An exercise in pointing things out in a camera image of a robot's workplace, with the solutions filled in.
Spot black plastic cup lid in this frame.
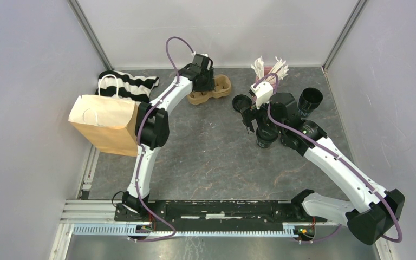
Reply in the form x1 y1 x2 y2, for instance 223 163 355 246
232 94 252 112

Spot brown paper bag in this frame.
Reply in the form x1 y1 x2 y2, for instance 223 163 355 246
68 95 138 157

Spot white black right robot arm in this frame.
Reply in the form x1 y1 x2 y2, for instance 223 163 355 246
232 93 405 245

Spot black paper coffee cup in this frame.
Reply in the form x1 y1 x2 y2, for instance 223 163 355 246
256 128 278 148

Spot white wrapped stirrer sticks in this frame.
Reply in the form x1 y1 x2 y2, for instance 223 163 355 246
250 56 289 80

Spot black white striped cloth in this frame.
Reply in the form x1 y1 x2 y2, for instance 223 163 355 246
95 70 160 103

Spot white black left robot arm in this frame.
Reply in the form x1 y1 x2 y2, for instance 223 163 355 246
118 54 215 221

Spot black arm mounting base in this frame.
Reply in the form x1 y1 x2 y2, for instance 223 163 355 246
114 200 327 232

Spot brown cardboard cup carrier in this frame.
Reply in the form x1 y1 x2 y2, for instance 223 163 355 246
187 74 232 105

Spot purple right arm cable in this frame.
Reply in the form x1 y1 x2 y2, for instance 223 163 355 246
252 73 404 245

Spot slotted aluminium cable rail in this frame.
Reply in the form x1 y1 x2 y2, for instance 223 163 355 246
73 224 298 238

